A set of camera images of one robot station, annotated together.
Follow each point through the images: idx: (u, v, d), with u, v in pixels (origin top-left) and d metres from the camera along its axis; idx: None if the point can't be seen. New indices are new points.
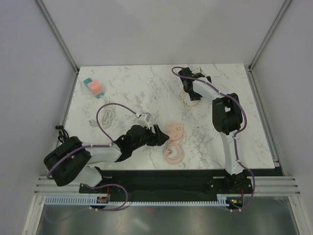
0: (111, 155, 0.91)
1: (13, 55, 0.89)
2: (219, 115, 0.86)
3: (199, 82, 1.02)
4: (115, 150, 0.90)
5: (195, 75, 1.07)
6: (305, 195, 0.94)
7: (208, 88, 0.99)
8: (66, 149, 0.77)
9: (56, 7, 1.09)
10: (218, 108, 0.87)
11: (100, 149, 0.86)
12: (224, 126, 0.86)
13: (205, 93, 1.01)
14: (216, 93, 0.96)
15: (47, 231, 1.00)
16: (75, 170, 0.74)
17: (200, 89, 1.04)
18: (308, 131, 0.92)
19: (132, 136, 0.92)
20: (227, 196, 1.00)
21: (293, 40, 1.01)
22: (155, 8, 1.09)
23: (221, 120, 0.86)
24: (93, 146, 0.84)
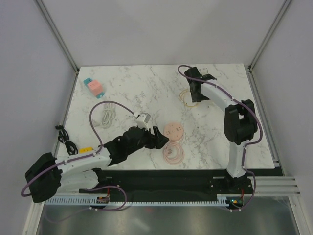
0: (98, 164, 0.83)
1: (13, 55, 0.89)
2: (233, 124, 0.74)
3: (209, 85, 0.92)
4: (99, 159, 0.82)
5: (204, 77, 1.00)
6: (305, 195, 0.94)
7: (219, 92, 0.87)
8: (40, 166, 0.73)
9: (55, 7, 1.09)
10: (233, 117, 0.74)
11: (79, 162, 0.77)
12: (237, 136, 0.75)
13: (216, 98, 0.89)
14: (230, 100, 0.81)
15: (47, 231, 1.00)
16: (48, 189, 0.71)
17: (210, 93, 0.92)
18: (308, 131, 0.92)
19: (129, 139, 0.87)
20: (227, 196, 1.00)
21: (293, 40, 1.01)
22: (155, 8, 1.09)
23: (234, 129, 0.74)
24: (68, 162, 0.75)
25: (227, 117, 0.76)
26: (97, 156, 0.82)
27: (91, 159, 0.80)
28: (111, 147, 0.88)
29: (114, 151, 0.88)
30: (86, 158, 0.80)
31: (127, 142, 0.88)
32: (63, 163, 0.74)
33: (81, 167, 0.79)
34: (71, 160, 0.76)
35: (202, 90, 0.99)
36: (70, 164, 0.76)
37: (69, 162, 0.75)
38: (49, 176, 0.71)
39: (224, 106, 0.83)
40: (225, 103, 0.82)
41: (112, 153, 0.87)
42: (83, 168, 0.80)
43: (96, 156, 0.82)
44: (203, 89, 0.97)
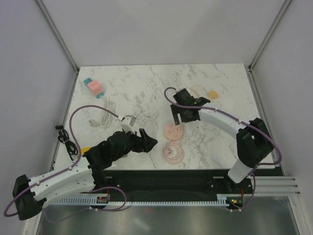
0: (78, 176, 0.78)
1: (13, 54, 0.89)
2: (250, 150, 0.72)
3: (209, 110, 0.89)
4: (77, 172, 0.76)
5: (198, 102, 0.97)
6: (305, 195, 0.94)
7: (221, 116, 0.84)
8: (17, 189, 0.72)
9: (55, 7, 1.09)
10: (248, 142, 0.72)
11: (53, 181, 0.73)
12: (256, 159, 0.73)
13: (219, 123, 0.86)
14: (237, 122, 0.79)
15: (47, 231, 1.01)
16: (25, 212, 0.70)
17: (212, 118, 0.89)
18: (308, 131, 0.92)
19: (113, 144, 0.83)
20: (227, 196, 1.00)
21: (293, 40, 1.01)
22: (155, 9, 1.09)
23: (252, 153, 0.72)
24: (41, 183, 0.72)
25: (240, 145, 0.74)
26: (75, 169, 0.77)
27: (67, 174, 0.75)
28: (94, 154, 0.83)
29: (99, 159, 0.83)
30: (62, 175, 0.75)
31: (111, 149, 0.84)
32: (36, 184, 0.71)
33: (58, 184, 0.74)
34: (46, 178, 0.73)
35: (200, 116, 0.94)
36: (44, 183, 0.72)
37: (44, 180, 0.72)
38: (22, 200, 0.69)
39: (232, 130, 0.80)
40: (233, 128, 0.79)
41: (96, 160, 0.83)
42: (61, 183, 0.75)
43: (73, 169, 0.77)
44: (201, 115, 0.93)
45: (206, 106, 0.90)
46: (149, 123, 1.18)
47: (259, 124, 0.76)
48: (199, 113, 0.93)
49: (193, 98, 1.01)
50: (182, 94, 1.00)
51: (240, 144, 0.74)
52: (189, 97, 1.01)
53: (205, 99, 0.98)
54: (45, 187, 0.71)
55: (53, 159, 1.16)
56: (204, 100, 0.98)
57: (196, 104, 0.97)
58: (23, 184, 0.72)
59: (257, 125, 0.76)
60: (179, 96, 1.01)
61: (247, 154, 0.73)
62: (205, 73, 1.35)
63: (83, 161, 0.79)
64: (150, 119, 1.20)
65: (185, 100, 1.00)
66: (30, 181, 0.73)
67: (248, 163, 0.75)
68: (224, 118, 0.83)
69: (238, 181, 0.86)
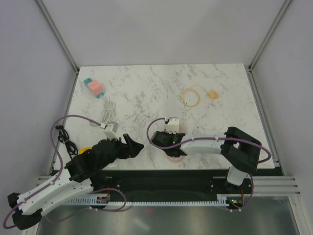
0: (62, 188, 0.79)
1: (12, 54, 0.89)
2: (241, 159, 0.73)
3: (187, 143, 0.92)
4: (59, 185, 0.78)
5: (176, 140, 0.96)
6: (305, 195, 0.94)
7: (202, 142, 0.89)
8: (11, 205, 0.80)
9: (55, 6, 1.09)
10: (234, 153, 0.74)
11: (36, 197, 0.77)
12: (253, 164, 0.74)
13: (203, 149, 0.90)
14: (215, 140, 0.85)
15: (48, 231, 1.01)
16: (19, 226, 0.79)
17: (196, 149, 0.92)
18: (308, 132, 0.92)
19: (99, 153, 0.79)
20: (227, 196, 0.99)
21: (294, 40, 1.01)
22: (155, 9, 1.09)
23: (246, 161, 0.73)
24: (27, 199, 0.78)
25: (232, 159, 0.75)
26: (57, 183, 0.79)
27: (49, 190, 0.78)
28: (78, 164, 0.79)
29: (81, 169, 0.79)
30: (46, 190, 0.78)
31: (96, 157, 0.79)
32: (22, 202, 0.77)
33: (43, 199, 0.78)
34: (33, 194, 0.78)
35: (185, 151, 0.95)
36: (30, 200, 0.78)
37: (30, 198, 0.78)
38: (14, 216, 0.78)
39: (217, 150, 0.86)
40: (215, 147, 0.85)
41: (80, 171, 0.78)
42: (48, 198, 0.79)
43: (55, 183, 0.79)
44: (185, 150, 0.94)
45: (184, 139, 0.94)
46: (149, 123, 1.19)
47: (234, 131, 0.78)
48: (183, 149, 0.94)
49: (169, 136, 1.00)
50: (158, 137, 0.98)
51: (231, 158, 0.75)
52: (165, 137, 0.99)
53: (180, 134, 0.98)
54: (30, 204, 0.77)
55: (53, 159, 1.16)
56: (180, 135, 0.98)
57: (174, 141, 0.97)
58: (12, 201, 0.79)
59: (234, 133, 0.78)
60: (157, 139, 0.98)
61: (242, 165, 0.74)
62: (205, 73, 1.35)
63: (66, 172, 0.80)
64: (150, 119, 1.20)
65: (163, 141, 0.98)
66: (19, 197, 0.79)
67: (249, 170, 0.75)
68: (203, 143, 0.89)
69: (240, 183, 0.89)
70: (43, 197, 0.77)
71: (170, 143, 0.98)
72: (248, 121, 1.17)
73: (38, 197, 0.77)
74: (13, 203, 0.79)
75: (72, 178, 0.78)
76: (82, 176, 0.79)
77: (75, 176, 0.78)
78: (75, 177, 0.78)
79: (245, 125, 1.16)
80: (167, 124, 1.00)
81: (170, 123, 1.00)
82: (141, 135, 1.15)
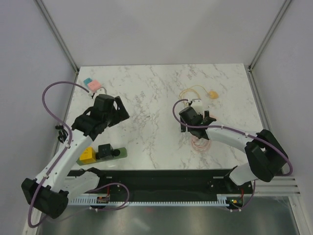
0: (81, 147, 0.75)
1: (13, 54, 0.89)
2: (260, 162, 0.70)
3: (213, 128, 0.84)
4: (76, 145, 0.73)
5: (205, 122, 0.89)
6: (305, 195, 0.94)
7: (229, 132, 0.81)
8: (29, 196, 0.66)
9: (55, 7, 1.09)
10: (258, 154, 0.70)
11: (59, 165, 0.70)
12: (271, 173, 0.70)
13: (228, 140, 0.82)
14: (244, 136, 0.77)
15: (47, 231, 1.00)
16: (52, 206, 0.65)
17: (220, 137, 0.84)
18: (308, 131, 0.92)
19: (103, 102, 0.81)
20: (227, 196, 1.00)
21: (293, 40, 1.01)
22: (155, 8, 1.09)
23: (265, 167, 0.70)
24: (49, 173, 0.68)
25: (250, 158, 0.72)
26: (73, 144, 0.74)
27: (68, 152, 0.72)
28: (85, 120, 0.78)
29: (91, 122, 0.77)
30: (65, 155, 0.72)
31: (100, 108, 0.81)
32: (45, 177, 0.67)
33: (66, 165, 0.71)
34: (52, 166, 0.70)
35: (208, 134, 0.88)
36: (53, 172, 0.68)
37: (52, 170, 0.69)
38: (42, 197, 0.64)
39: (240, 145, 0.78)
40: (241, 142, 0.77)
41: (91, 124, 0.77)
42: (69, 165, 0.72)
43: (73, 144, 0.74)
44: (209, 134, 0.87)
45: (212, 124, 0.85)
46: (149, 123, 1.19)
47: (267, 136, 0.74)
48: (207, 132, 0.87)
49: (200, 117, 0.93)
50: (189, 112, 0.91)
51: (251, 157, 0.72)
52: (195, 115, 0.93)
53: (212, 119, 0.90)
54: (56, 175, 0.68)
55: None
56: (211, 119, 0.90)
57: (202, 123, 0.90)
58: (31, 186, 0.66)
59: (265, 136, 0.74)
60: (187, 114, 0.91)
61: (258, 168, 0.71)
62: (205, 73, 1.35)
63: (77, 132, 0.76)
64: (150, 119, 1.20)
65: (191, 118, 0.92)
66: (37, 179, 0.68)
67: (262, 177, 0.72)
68: (231, 134, 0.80)
69: (240, 183, 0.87)
70: (65, 162, 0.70)
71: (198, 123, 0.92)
72: (248, 121, 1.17)
73: (61, 164, 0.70)
74: (33, 188, 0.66)
75: (87, 132, 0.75)
76: (94, 127, 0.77)
77: (88, 129, 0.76)
78: (87, 129, 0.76)
79: (246, 125, 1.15)
80: (192, 105, 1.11)
81: (196, 105, 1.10)
82: (141, 135, 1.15)
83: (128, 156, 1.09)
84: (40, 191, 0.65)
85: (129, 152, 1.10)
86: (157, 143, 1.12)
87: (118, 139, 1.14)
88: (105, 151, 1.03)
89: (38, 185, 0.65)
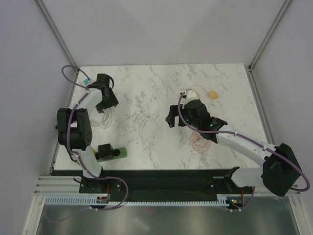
0: (96, 97, 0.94)
1: (13, 55, 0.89)
2: (279, 178, 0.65)
3: (227, 133, 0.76)
4: (94, 93, 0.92)
5: (214, 125, 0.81)
6: (305, 195, 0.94)
7: (244, 142, 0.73)
8: (63, 120, 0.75)
9: (55, 7, 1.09)
10: (278, 171, 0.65)
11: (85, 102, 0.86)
12: (285, 189, 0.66)
13: (240, 149, 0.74)
14: (262, 149, 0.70)
15: (48, 231, 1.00)
16: (86, 126, 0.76)
17: (233, 145, 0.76)
18: (308, 131, 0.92)
19: (105, 76, 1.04)
20: (227, 196, 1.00)
21: (293, 41, 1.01)
22: (155, 8, 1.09)
23: (282, 184, 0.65)
24: (79, 103, 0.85)
25: (267, 172, 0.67)
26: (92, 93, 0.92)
27: (90, 96, 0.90)
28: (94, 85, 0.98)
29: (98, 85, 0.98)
30: (88, 97, 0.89)
31: (101, 80, 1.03)
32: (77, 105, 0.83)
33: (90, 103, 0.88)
34: (79, 102, 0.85)
35: (218, 139, 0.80)
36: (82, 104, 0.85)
37: (79, 105, 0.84)
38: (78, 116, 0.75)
39: (256, 157, 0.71)
40: (258, 156, 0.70)
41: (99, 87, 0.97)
42: (91, 104, 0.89)
43: (91, 92, 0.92)
44: (220, 139, 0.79)
45: (225, 129, 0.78)
46: (149, 123, 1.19)
47: (287, 151, 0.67)
48: (217, 137, 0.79)
49: (209, 117, 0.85)
50: (200, 110, 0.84)
51: (268, 173, 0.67)
52: (207, 114, 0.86)
53: (222, 121, 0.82)
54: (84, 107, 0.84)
55: (53, 159, 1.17)
56: (220, 121, 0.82)
57: (212, 125, 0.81)
58: (67, 109, 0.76)
59: (284, 152, 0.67)
60: (197, 111, 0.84)
61: (274, 182, 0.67)
62: (205, 73, 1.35)
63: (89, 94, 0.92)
64: (150, 119, 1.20)
65: (200, 116, 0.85)
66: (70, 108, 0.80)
67: (276, 191, 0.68)
68: (248, 145, 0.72)
69: (240, 184, 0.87)
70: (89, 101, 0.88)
71: (206, 124, 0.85)
72: (248, 121, 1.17)
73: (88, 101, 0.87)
74: (69, 112, 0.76)
75: (99, 89, 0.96)
76: (101, 88, 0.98)
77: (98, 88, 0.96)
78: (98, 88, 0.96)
79: (246, 125, 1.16)
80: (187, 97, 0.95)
81: (189, 96, 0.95)
82: (141, 135, 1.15)
83: (129, 156, 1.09)
84: (75, 115, 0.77)
85: (129, 152, 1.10)
86: (157, 143, 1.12)
87: (118, 139, 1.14)
88: (105, 150, 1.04)
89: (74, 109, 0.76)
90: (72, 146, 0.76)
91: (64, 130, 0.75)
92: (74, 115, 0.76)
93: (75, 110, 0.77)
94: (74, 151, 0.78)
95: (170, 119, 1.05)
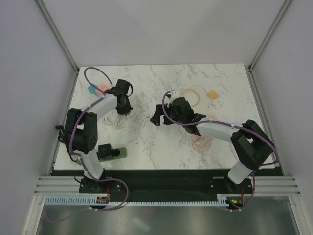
0: (111, 103, 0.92)
1: (13, 54, 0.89)
2: (247, 151, 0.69)
3: (204, 124, 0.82)
4: (109, 98, 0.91)
5: (196, 119, 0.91)
6: (305, 195, 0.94)
7: (218, 126, 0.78)
8: (72, 120, 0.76)
9: (56, 7, 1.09)
10: (244, 143, 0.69)
11: (97, 106, 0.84)
12: (257, 161, 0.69)
13: (217, 134, 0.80)
14: (231, 128, 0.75)
15: (48, 231, 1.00)
16: (92, 131, 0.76)
17: (210, 131, 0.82)
18: (308, 131, 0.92)
19: (125, 82, 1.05)
20: (227, 196, 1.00)
21: (293, 40, 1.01)
22: (155, 8, 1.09)
23: (251, 156, 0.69)
24: (92, 106, 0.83)
25: (237, 148, 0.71)
26: (108, 98, 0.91)
27: (104, 100, 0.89)
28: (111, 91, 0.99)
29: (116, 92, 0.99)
30: (102, 102, 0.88)
31: (122, 86, 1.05)
32: (89, 108, 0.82)
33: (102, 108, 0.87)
34: (92, 105, 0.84)
35: (199, 130, 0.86)
36: (94, 108, 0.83)
37: (91, 108, 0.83)
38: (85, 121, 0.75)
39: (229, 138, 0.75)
40: (228, 134, 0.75)
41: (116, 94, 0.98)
42: (103, 109, 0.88)
43: (106, 97, 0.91)
44: (200, 129, 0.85)
45: (202, 120, 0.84)
46: (148, 123, 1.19)
47: (253, 126, 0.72)
48: (198, 128, 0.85)
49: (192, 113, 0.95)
50: (184, 107, 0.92)
51: (237, 147, 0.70)
52: (190, 110, 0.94)
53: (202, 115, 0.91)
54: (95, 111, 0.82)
55: (53, 159, 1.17)
56: (201, 115, 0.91)
57: (194, 120, 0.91)
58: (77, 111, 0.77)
59: (251, 126, 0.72)
60: (181, 108, 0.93)
61: (246, 158, 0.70)
62: (205, 73, 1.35)
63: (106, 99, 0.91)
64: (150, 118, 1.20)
65: (185, 112, 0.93)
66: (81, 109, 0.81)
67: (250, 165, 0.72)
68: (218, 127, 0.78)
69: (239, 181, 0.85)
70: (101, 106, 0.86)
71: (189, 119, 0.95)
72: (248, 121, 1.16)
73: (100, 106, 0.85)
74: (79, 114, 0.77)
75: (115, 96, 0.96)
76: (118, 96, 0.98)
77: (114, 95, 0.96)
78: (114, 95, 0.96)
79: None
80: (170, 97, 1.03)
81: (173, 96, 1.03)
82: (141, 135, 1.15)
83: (128, 156, 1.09)
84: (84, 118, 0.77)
85: (129, 153, 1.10)
86: (157, 143, 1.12)
87: (118, 139, 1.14)
88: (105, 150, 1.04)
89: (84, 111, 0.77)
90: (74, 147, 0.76)
91: (70, 130, 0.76)
92: (82, 117, 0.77)
93: (85, 113, 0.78)
94: (77, 152, 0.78)
95: (156, 118, 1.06)
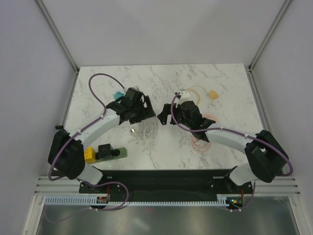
0: (109, 124, 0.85)
1: (12, 54, 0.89)
2: (261, 163, 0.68)
3: (214, 130, 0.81)
4: (108, 119, 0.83)
5: (204, 125, 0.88)
6: (305, 195, 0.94)
7: (230, 134, 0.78)
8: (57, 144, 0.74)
9: (56, 7, 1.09)
10: (258, 155, 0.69)
11: (89, 130, 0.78)
12: (270, 174, 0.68)
13: (228, 142, 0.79)
14: (244, 137, 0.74)
15: (48, 231, 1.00)
16: (76, 157, 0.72)
17: (219, 138, 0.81)
18: (308, 132, 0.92)
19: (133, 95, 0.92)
20: (227, 196, 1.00)
21: (293, 41, 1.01)
22: (155, 8, 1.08)
23: (265, 168, 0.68)
24: (82, 131, 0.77)
25: (251, 160, 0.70)
26: (106, 118, 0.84)
27: (101, 121, 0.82)
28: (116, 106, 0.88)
29: (121, 108, 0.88)
30: (97, 123, 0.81)
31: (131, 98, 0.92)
32: (78, 133, 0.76)
33: (95, 132, 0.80)
34: (83, 129, 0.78)
35: (208, 136, 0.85)
36: (84, 132, 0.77)
37: (81, 132, 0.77)
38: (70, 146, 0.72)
39: (240, 147, 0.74)
40: (241, 144, 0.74)
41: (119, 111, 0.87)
42: (97, 132, 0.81)
43: (105, 117, 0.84)
44: (209, 135, 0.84)
45: (212, 126, 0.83)
46: None
47: (267, 137, 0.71)
48: (207, 134, 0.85)
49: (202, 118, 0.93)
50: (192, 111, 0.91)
51: (251, 158, 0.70)
52: (199, 114, 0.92)
53: (211, 121, 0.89)
54: (84, 137, 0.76)
55: None
56: (210, 121, 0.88)
57: (202, 126, 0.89)
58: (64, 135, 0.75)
59: (265, 137, 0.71)
60: (190, 112, 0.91)
61: (259, 170, 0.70)
62: (205, 73, 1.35)
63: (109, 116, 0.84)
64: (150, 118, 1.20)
65: (193, 117, 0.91)
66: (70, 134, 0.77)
67: (263, 177, 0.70)
68: (231, 135, 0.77)
69: (240, 183, 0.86)
70: (96, 129, 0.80)
71: (198, 125, 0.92)
72: (248, 121, 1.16)
73: (92, 130, 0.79)
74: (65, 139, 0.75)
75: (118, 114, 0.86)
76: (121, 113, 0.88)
77: (117, 113, 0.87)
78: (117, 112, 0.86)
79: (246, 125, 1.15)
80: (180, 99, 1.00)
81: (183, 97, 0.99)
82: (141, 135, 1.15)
83: (129, 156, 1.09)
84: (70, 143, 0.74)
85: (129, 153, 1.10)
86: (156, 143, 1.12)
87: (118, 139, 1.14)
88: (105, 150, 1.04)
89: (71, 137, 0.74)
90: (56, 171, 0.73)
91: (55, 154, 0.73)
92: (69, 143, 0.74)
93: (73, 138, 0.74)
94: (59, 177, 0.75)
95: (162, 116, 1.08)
